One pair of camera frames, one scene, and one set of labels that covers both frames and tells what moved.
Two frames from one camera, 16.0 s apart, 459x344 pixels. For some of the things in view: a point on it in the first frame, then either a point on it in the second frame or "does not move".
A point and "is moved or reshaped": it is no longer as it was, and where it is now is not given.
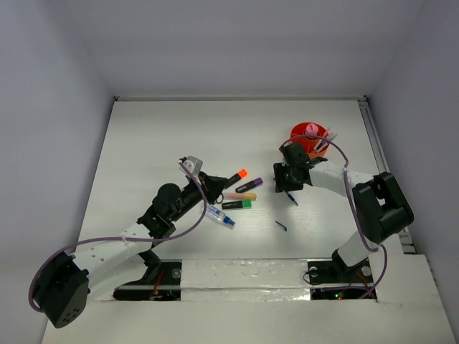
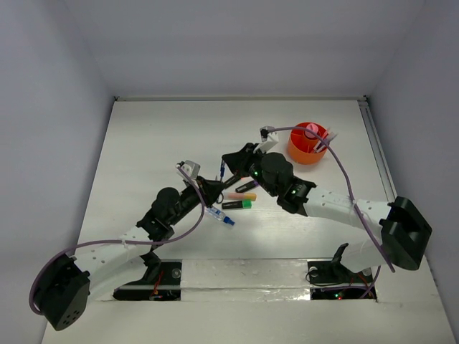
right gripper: [280, 168] → [238, 161]
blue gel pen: [320, 145] does not move
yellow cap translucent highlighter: [241, 196] does not move
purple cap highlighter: [253, 183] does not move
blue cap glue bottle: [217, 213] does not move
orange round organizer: [314, 137] does not move
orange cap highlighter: [241, 174] does not move
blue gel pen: [331, 135] → [322, 144]
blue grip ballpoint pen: [291, 198] is moved or reshaped
